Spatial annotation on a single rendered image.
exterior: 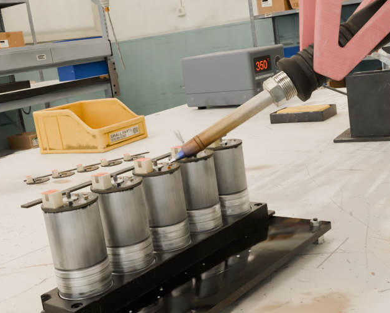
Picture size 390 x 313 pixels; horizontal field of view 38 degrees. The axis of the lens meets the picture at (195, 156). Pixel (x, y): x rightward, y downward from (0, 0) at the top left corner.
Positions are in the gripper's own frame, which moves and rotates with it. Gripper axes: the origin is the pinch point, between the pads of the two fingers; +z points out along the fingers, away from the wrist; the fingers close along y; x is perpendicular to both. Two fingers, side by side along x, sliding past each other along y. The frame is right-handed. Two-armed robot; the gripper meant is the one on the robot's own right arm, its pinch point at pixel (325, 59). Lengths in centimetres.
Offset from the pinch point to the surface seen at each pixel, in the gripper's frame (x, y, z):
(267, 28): 97, -511, -55
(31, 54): -62, -292, 28
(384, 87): 14.9, -26.0, -2.1
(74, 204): -9.3, 4.6, 9.9
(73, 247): -8.7, 5.0, 11.6
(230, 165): -1.9, -3.0, 7.1
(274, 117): 11.0, -46.0, 5.1
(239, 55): 7, -67, -2
